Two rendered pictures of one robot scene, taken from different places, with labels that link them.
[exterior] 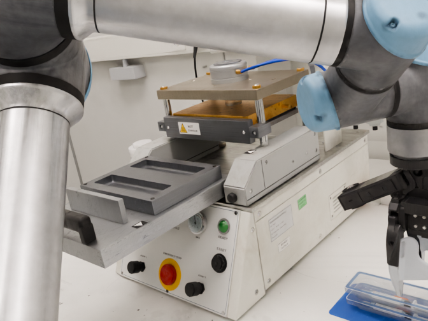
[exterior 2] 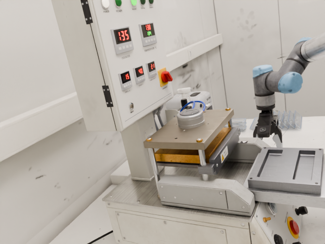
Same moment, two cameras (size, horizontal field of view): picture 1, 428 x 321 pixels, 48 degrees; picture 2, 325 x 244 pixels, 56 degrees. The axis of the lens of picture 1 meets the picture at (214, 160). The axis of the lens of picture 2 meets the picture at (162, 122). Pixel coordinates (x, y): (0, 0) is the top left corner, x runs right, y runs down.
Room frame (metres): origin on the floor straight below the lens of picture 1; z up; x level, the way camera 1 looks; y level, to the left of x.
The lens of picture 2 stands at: (1.29, 0.77, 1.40)
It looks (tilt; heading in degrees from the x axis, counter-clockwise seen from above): 17 degrees down; 257
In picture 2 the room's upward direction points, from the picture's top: 11 degrees counter-clockwise
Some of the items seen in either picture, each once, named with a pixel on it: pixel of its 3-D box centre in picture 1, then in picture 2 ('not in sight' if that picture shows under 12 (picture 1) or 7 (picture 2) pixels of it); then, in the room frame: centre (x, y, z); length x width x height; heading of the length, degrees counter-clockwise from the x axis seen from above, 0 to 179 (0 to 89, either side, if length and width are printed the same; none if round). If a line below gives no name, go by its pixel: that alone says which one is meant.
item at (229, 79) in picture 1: (248, 88); (185, 129); (1.02, -0.10, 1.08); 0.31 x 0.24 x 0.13; 46
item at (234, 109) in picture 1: (235, 100); (195, 136); (1.01, -0.07, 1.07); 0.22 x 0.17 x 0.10; 46
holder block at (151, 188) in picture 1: (150, 181); (287, 167); (0.83, 0.12, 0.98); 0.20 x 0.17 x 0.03; 46
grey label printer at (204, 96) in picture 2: not in sight; (190, 107); (0.68, -1.02, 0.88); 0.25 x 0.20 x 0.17; 133
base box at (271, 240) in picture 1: (252, 202); (208, 200); (1.00, -0.07, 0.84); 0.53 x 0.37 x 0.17; 136
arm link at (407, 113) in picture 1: (412, 81); (263, 80); (0.62, -0.27, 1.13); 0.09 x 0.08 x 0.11; 100
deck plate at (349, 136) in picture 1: (251, 156); (190, 177); (1.04, -0.09, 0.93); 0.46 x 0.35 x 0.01; 136
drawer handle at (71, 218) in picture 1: (60, 220); not in sight; (0.69, 0.25, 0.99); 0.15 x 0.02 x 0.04; 46
